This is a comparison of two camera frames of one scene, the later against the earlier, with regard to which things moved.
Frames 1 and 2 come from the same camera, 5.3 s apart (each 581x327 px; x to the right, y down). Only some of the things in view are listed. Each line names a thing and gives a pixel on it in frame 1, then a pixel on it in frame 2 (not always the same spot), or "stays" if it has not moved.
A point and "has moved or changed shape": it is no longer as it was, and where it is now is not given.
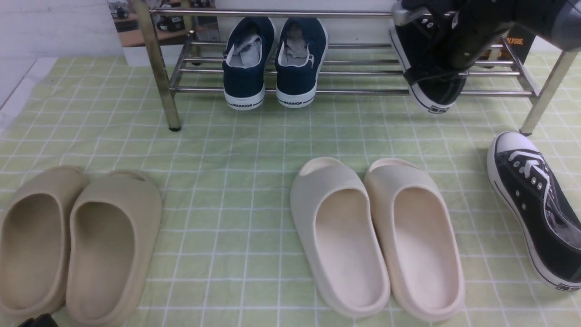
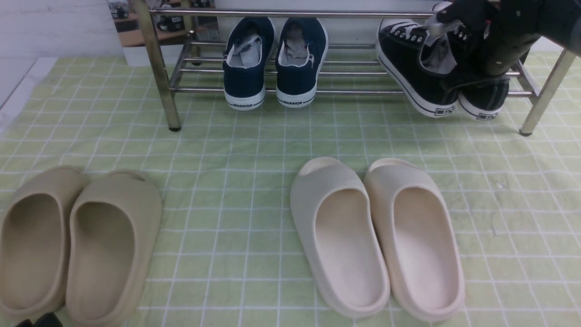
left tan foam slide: x=33 y=227 stays
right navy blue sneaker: x=302 y=50 stays
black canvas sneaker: x=547 y=215 to x=482 y=96
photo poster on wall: x=167 y=30 stays
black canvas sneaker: x=434 y=80 has moved or changed shape
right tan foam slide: x=115 y=222 stays
